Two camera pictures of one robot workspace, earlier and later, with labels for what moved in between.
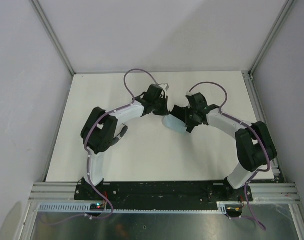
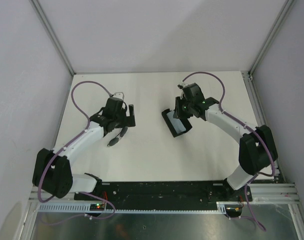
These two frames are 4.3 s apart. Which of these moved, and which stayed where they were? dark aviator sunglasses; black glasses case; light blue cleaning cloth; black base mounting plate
Moved: black glasses case
Stayed: black base mounting plate; dark aviator sunglasses; light blue cleaning cloth
